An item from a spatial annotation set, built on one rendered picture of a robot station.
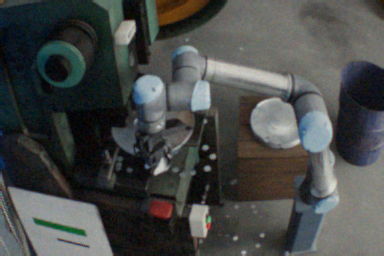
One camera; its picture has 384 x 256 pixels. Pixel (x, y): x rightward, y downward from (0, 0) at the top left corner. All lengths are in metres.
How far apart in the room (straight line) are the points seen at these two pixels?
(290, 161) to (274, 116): 0.24
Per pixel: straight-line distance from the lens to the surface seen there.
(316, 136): 1.49
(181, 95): 1.37
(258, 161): 2.33
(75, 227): 2.10
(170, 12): 1.94
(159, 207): 1.67
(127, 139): 1.84
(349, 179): 2.72
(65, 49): 1.30
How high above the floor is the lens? 2.13
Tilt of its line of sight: 47 degrees down
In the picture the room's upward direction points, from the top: 7 degrees counter-clockwise
